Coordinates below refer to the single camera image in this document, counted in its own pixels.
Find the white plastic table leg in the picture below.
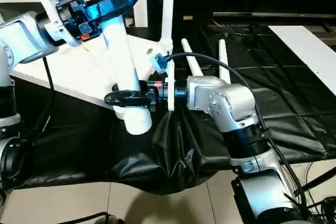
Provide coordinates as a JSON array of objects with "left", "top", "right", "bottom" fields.
[
  {"left": 181, "top": 38, "right": 205, "bottom": 79},
  {"left": 160, "top": 0, "right": 175, "bottom": 57},
  {"left": 86, "top": 0, "right": 153, "bottom": 136},
  {"left": 217, "top": 39, "right": 232, "bottom": 85}
]

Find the white plastic table top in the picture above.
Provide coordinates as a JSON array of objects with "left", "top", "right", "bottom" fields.
[{"left": 9, "top": 29, "right": 175, "bottom": 110}]

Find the black plastic mat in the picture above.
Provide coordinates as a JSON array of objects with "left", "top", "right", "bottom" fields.
[{"left": 0, "top": 24, "right": 336, "bottom": 195}]

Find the white board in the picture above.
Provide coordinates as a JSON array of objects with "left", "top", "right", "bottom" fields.
[{"left": 268, "top": 25, "right": 336, "bottom": 81}]

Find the black stand base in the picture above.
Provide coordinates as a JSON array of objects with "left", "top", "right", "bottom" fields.
[{"left": 299, "top": 166, "right": 336, "bottom": 224}]

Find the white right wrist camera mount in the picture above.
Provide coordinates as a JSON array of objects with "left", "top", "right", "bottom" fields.
[{"left": 148, "top": 48, "right": 177, "bottom": 112}]

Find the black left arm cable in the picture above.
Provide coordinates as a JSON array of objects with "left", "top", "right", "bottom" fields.
[{"left": 0, "top": 0, "right": 57, "bottom": 148}]

